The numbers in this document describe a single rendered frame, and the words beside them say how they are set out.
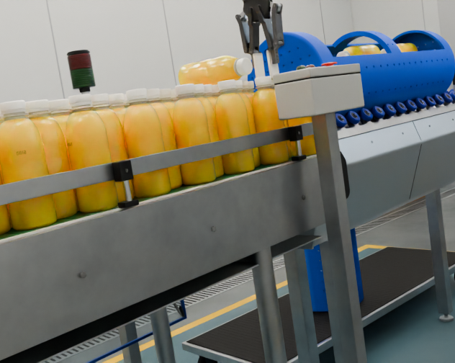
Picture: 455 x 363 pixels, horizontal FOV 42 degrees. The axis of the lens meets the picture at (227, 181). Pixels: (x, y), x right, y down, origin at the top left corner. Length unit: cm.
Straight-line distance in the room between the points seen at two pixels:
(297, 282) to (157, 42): 403
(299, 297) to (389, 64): 78
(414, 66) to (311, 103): 90
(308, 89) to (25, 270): 67
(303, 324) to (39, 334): 109
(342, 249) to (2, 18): 394
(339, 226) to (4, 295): 76
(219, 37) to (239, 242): 496
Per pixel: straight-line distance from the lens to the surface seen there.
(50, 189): 98
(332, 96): 132
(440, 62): 231
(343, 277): 141
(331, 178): 136
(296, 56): 171
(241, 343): 238
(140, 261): 106
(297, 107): 128
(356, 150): 178
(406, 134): 205
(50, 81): 500
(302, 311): 188
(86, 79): 169
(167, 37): 569
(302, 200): 139
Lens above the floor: 104
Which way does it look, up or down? 7 degrees down
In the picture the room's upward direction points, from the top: 9 degrees counter-clockwise
